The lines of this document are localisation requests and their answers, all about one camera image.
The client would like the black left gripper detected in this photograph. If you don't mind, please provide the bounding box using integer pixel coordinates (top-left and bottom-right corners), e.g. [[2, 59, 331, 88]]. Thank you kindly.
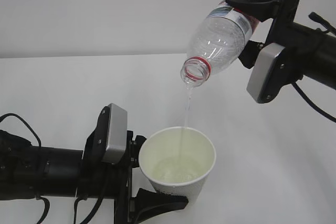
[[106, 131, 188, 223]]

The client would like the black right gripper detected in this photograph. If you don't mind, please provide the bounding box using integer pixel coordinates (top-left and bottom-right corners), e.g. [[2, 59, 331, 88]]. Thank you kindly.
[[225, 0, 300, 69]]

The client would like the clear water bottle red label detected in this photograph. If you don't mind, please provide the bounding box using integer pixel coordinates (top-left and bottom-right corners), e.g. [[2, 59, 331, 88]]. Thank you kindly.
[[181, 0, 259, 88]]

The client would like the white paper cup green logo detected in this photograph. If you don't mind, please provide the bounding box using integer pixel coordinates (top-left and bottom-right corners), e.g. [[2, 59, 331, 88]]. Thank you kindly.
[[139, 126, 216, 205]]

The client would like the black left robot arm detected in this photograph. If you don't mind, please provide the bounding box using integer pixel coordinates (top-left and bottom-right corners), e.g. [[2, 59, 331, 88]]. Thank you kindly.
[[1, 103, 188, 223]]

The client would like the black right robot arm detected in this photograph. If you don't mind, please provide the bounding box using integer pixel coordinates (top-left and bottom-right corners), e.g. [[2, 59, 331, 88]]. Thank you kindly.
[[226, 0, 335, 103]]

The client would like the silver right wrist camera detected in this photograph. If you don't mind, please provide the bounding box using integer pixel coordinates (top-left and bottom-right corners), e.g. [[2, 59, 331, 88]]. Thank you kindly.
[[246, 43, 285, 103]]

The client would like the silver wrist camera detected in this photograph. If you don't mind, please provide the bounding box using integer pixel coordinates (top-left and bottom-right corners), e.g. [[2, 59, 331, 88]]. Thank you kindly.
[[246, 43, 285, 103], [102, 103, 128, 165]]

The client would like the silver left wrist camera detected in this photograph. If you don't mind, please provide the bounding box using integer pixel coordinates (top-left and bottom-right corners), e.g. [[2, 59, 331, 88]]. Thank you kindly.
[[102, 103, 128, 165]]

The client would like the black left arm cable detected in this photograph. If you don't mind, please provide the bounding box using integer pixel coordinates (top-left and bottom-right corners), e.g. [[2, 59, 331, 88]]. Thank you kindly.
[[0, 113, 116, 224]]

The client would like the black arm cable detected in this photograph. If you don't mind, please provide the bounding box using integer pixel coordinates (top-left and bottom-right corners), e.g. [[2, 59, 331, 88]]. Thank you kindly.
[[0, 113, 116, 224], [291, 11, 336, 124]]

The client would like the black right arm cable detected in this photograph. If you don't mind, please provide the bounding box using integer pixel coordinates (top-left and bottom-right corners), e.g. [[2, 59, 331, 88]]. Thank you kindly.
[[291, 11, 336, 124]]

